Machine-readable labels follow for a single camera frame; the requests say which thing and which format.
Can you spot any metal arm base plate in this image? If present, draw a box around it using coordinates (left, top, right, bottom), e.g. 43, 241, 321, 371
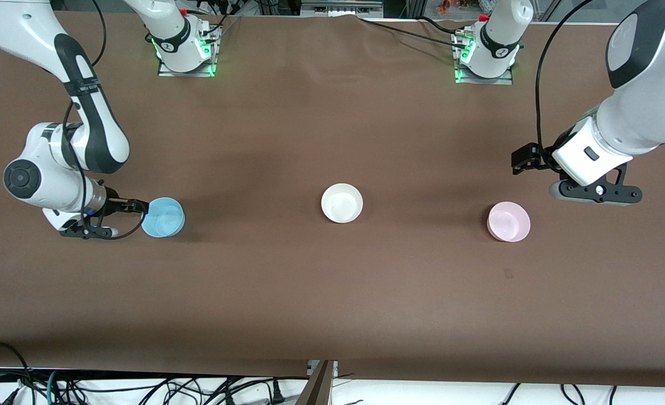
157, 25, 216, 77
454, 33, 514, 86

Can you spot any light blue bowl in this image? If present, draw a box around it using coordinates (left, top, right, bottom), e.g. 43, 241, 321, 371
141, 197, 186, 239

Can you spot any brown table cover sheet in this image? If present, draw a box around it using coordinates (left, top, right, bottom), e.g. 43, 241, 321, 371
0, 10, 665, 389

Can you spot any black looped floor cable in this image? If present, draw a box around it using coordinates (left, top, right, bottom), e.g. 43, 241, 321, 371
0, 341, 36, 405

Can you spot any light pink bowl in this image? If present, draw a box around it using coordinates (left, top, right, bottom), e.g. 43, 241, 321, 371
487, 201, 531, 243

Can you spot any white bowl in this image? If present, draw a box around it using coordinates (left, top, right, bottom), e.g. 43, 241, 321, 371
321, 183, 364, 224

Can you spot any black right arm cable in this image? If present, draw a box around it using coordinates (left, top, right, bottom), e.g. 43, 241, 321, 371
60, 0, 108, 226

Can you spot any black cable on cover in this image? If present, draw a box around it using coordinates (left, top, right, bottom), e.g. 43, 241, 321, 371
357, 16, 468, 48

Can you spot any teal cable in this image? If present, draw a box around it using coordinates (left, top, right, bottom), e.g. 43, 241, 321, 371
46, 370, 63, 405

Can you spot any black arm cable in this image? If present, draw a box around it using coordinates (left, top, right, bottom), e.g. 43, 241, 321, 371
533, 0, 595, 165
60, 0, 108, 226

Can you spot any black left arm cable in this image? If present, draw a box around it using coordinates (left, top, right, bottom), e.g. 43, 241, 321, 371
533, 0, 595, 165

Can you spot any aluminium profile post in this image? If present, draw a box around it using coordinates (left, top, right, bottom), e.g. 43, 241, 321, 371
295, 360, 339, 405

